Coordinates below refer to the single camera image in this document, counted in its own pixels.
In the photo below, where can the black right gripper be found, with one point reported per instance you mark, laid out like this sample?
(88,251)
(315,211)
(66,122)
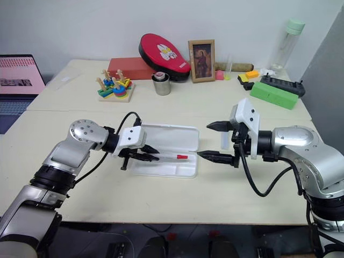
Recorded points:
(241,139)

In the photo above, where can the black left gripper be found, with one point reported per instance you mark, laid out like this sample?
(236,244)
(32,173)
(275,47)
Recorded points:
(125,155)

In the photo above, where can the red capped test tube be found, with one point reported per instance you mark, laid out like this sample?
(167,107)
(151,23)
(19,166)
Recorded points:
(177,157)

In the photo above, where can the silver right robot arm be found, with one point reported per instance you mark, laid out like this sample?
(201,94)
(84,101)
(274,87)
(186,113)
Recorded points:
(301,150)

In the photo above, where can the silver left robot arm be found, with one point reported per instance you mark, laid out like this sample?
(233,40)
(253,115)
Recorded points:
(80,134)

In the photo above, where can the clear plastic tray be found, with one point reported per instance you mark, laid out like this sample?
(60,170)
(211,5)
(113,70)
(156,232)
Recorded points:
(174,139)

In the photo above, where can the small green piece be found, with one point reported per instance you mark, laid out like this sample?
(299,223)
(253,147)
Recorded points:
(227,78)

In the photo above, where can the pink block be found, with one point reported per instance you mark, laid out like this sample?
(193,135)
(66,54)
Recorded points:
(219,75)

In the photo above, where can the yellow black sponge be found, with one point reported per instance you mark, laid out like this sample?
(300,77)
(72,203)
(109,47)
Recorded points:
(245,80)

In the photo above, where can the metal cup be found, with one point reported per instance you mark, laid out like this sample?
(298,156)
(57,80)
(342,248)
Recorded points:
(161,86)

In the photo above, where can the green rectangular block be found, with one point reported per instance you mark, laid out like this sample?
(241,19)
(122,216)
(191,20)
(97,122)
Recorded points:
(272,95)

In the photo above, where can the wooden colourful stacking toy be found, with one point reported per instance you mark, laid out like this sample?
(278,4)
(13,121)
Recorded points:
(117,88)

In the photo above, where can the orange block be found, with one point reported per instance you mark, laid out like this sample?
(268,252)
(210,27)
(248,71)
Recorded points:
(252,74)

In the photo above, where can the clear plastic tube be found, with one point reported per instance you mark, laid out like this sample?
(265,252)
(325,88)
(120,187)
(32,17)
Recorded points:
(229,64)

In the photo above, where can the brown wooden roll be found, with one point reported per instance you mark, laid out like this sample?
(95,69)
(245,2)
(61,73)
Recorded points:
(239,66)

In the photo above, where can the red white item in cup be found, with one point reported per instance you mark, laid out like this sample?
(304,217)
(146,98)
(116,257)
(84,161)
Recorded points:
(160,75)

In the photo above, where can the small white object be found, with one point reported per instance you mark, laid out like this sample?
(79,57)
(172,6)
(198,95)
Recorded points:
(266,72)

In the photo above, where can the black power strip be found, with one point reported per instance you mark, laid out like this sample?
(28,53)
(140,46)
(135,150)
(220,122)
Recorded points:
(285,85)

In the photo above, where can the red rectangular box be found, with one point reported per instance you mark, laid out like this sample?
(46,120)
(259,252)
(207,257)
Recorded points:
(123,68)

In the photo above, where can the dark rounded shape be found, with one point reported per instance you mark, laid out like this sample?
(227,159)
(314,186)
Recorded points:
(156,248)
(223,250)

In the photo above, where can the red black boxing pad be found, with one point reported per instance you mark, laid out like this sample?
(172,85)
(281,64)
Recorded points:
(161,53)

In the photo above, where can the clear plastic sleeve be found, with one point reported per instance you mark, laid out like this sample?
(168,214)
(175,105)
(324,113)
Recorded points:
(65,79)

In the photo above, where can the clear bottle green lid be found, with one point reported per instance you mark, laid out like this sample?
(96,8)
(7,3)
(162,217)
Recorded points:
(287,45)

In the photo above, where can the grey partition panel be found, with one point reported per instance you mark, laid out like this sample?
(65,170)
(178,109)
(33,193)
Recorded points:
(325,80)

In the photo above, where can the open laptop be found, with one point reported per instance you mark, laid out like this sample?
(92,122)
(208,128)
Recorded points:
(16,78)

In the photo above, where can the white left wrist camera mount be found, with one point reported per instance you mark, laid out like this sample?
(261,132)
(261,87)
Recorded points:
(131,136)

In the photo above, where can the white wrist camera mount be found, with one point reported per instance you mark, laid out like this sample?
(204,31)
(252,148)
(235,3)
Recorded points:
(248,113)
(131,136)

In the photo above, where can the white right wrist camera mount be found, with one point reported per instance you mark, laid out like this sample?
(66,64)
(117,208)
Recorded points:
(248,113)

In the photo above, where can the wooden picture frame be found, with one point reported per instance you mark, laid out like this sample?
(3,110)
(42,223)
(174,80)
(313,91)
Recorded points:
(201,61)

